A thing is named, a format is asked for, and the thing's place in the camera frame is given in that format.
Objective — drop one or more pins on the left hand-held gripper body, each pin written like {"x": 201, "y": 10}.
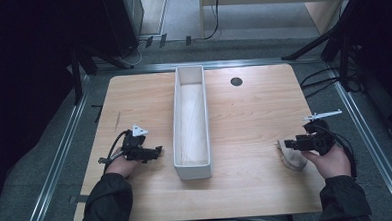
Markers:
{"x": 134, "y": 148}

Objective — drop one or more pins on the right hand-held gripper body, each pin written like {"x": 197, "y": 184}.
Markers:
{"x": 318, "y": 139}

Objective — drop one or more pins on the beige cloth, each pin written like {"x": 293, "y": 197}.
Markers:
{"x": 291, "y": 159}

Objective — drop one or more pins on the long white rectangular box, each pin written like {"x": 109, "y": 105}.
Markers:
{"x": 191, "y": 124}

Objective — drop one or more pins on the person's left hand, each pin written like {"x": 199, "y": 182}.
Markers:
{"x": 122, "y": 166}

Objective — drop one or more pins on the person's right hand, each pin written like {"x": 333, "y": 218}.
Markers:
{"x": 334, "y": 162}

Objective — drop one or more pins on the round dark table grommet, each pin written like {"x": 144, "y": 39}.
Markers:
{"x": 236, "y": 81}

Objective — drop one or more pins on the black metal stand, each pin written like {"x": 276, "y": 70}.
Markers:
{"x": 79, "y": 72}

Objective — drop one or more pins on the black tripod stand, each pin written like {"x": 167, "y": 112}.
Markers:
{"x": 327, "y": 34}

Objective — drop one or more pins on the dark cabinet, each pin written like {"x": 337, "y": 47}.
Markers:
{"x": 126, "y": 16}

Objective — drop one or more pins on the light wooden furniture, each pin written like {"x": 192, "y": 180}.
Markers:
{"x": 279, "y": 0}

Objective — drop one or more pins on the metal floor rail frame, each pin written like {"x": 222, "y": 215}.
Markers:
{"x": 59, "y": 156}

